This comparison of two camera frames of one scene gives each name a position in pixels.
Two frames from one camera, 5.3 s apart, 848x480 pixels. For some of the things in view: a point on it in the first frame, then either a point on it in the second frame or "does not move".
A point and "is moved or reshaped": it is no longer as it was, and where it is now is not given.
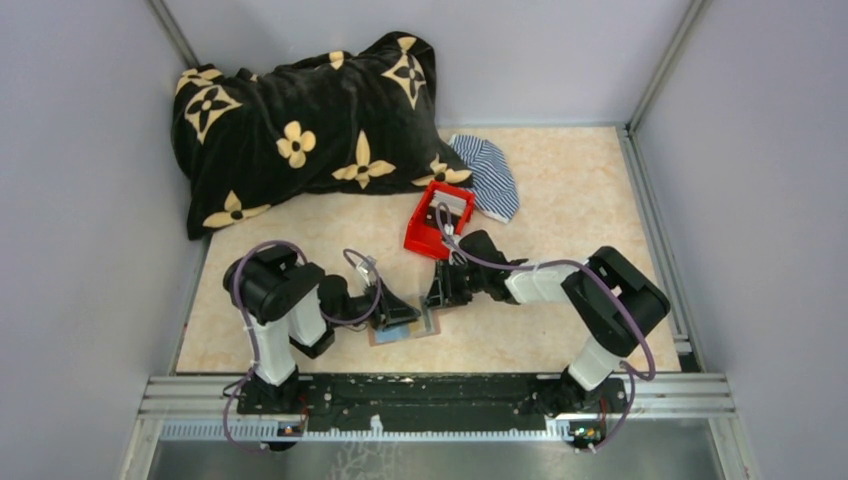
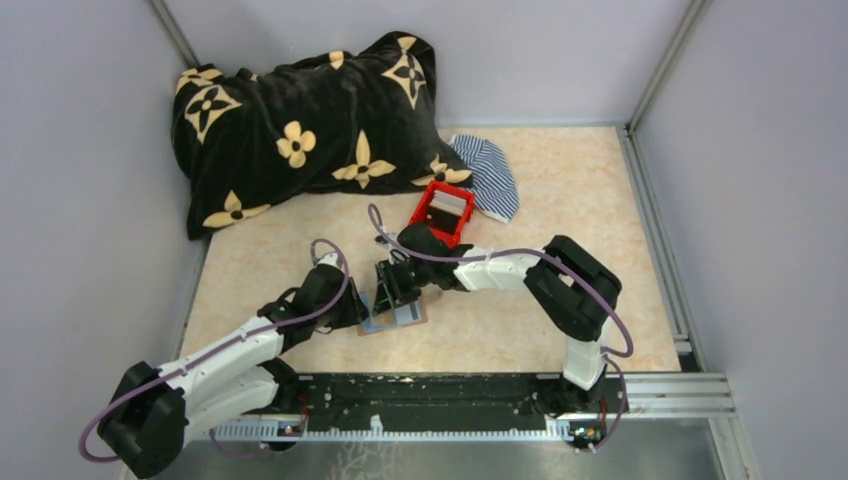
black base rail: [430, 403] does not move
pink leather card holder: [404, 330] is moved or reshaped
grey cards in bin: [452, 200] does not move
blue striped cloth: [495, 190] does not move
